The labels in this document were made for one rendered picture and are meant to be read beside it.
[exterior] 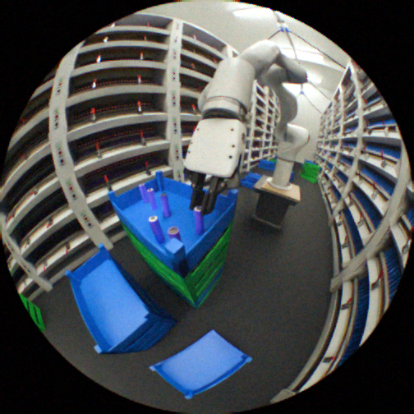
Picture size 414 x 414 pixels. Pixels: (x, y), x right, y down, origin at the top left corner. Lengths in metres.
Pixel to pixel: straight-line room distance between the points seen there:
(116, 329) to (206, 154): 0.48
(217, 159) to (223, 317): 0.58
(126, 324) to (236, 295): 0.47
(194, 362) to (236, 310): 0.30
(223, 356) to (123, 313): 0.41
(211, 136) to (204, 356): 0.69
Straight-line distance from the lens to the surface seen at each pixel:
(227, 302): 0.62
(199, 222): 0.23
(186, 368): 0.64
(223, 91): 0.24
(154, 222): 0.22
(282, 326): 0.69
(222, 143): 0.20
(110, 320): 0.45
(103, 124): 0.75
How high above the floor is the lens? 0.60
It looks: 35 degrees down
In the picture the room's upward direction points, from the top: straight up
